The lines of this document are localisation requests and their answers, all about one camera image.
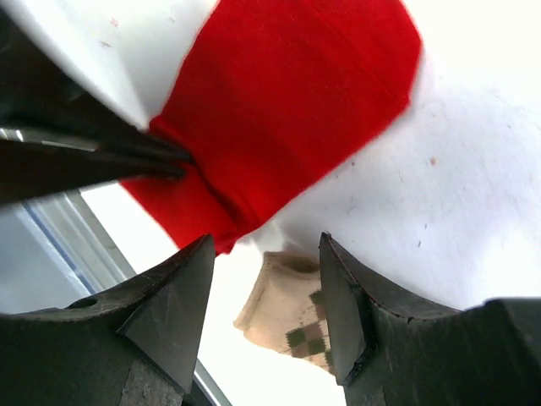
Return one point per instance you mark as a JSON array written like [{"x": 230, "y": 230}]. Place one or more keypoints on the aluminium rail frame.
[{"x": 54, "y": 253}]

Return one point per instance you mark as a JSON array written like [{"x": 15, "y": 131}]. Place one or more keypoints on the red sock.
[{"x": 272, "y": 96}]

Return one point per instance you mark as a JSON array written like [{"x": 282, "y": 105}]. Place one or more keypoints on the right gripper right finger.
[{"x": 390, "y": 346}]

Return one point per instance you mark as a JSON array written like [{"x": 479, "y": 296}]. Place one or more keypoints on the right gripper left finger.
[{"x": 133, "y": 344}]

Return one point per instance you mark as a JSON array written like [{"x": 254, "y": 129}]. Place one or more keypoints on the beige argyle sock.
[{"x": 285, "y": 311}]

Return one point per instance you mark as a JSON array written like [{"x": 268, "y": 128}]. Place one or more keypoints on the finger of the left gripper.
[
  {"x": 32, "y": 171},
  {"x": 37, "y": 94}
]

